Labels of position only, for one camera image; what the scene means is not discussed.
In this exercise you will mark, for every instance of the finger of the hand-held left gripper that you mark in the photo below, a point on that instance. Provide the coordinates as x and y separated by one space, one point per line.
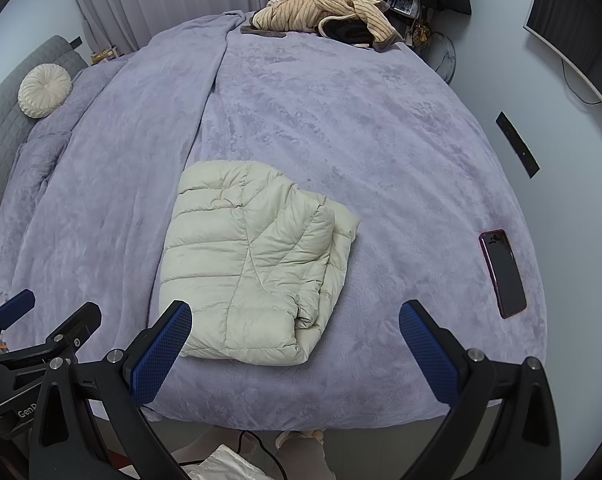
13 305
78 325

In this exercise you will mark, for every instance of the round cream pleated pillow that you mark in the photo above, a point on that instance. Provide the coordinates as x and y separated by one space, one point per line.
46 90

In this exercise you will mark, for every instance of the person's leg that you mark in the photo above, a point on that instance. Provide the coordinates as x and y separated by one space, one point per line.
306 460

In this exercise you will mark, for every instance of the blue white packet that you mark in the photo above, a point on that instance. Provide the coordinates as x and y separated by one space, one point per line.
403 5

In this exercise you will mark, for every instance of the black garment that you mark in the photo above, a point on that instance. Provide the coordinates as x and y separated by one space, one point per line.
348 30

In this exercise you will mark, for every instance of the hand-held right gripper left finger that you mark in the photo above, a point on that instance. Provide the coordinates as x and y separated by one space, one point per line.
163 355

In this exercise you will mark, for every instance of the smartphone in pink case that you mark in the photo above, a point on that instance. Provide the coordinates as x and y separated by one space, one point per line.
503 275

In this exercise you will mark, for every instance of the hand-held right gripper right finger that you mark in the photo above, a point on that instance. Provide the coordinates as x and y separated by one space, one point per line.
428 355

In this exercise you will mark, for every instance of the grey quilted headboard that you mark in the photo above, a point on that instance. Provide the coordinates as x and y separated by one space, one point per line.
1 135

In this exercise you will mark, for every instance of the cream quilted puffer jacket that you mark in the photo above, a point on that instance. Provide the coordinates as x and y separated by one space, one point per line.
241 270

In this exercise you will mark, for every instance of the beige striped garment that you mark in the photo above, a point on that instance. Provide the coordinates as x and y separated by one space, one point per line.
301 10

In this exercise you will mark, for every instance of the white quilted garment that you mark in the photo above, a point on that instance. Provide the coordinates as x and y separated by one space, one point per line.
226 467

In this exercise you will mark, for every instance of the small black wall fixture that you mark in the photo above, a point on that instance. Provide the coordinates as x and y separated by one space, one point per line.
76 42

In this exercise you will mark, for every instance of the grey fuzzy cloth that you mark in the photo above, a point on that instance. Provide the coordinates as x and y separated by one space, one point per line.
266 32

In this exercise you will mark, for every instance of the purple plush blanket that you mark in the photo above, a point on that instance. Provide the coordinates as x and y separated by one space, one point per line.
356 135

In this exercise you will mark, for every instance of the purple pillow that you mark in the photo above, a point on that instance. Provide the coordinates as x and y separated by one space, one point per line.
36 175

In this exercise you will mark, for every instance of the computer monitor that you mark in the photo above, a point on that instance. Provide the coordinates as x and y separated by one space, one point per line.
566 30

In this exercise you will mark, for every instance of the yellow bedside items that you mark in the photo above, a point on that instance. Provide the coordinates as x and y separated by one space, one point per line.
103 55

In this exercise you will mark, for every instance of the black wall strip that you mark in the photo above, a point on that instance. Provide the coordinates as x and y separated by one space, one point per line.
517 145

